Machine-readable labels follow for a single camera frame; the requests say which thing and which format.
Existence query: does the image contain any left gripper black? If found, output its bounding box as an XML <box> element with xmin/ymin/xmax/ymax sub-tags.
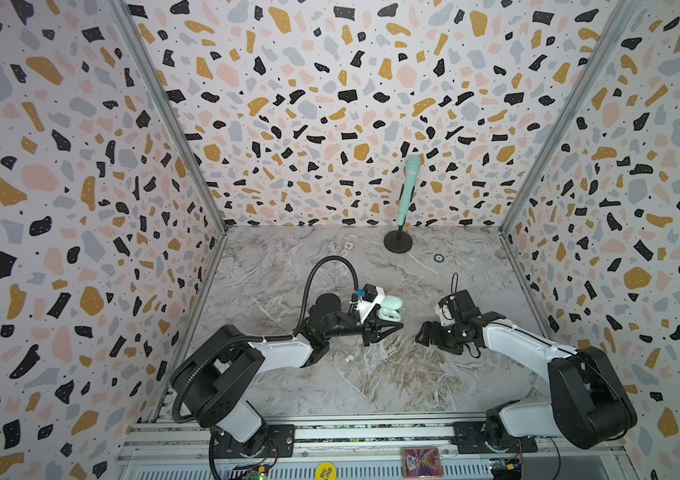
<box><xmin>324</xmin><ymin>306</ymin><xmax>403</xmax><ymax>348</ymax></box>

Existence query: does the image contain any black corrugated cable hose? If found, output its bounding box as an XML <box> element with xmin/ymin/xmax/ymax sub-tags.
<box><xmin>170</xmin><ymin>255</ymin><xmax>360</xmax><ymax>424</ymax></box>

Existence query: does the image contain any black microphone stand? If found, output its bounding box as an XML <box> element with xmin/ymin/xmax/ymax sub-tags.
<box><xmin>384</xmin><ymin>199</ymin><xmax>413</xmax><ymax>254</ymax></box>

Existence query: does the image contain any pink square tag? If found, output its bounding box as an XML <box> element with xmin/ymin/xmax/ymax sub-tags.
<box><xmin>402</xmin><ymin>447</ymin><xmax>444</xmax><ymax>479</ymax></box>

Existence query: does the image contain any mint green earbud case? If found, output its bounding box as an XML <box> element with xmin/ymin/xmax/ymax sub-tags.
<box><xmin>377</xmin><ymin>295</ymin><xmax>403</xmax><ymax>322</ymax></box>

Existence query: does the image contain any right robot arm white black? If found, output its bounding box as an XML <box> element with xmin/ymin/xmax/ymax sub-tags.
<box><xmin>416</xmin><ymin>290</ymin><xmax>638</xmax><ymax>453</ymax></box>

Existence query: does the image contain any yellow round sticker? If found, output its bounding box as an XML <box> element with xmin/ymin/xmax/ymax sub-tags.
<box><xmin>314</xmin><ymin>462</ymin><xmax>338</xmax><ymax>480</ymax></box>

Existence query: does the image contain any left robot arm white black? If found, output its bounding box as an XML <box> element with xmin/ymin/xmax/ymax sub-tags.
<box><xmin>171</xmin><ymin>284</ymin><xmax>403</xmax><ymax>457</ymax></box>

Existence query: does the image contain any mint green microphone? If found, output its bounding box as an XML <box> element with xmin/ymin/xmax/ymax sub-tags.
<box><xmin>396</xmin><ymin>155</ymin><xmax>422</xmax><ymax>227</ymax></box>

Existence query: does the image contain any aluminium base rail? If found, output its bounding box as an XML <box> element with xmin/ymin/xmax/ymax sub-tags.
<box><xmin>111</xmin><ymin>413</ymin><xmax>638</xmax><ymax>479</ymax></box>

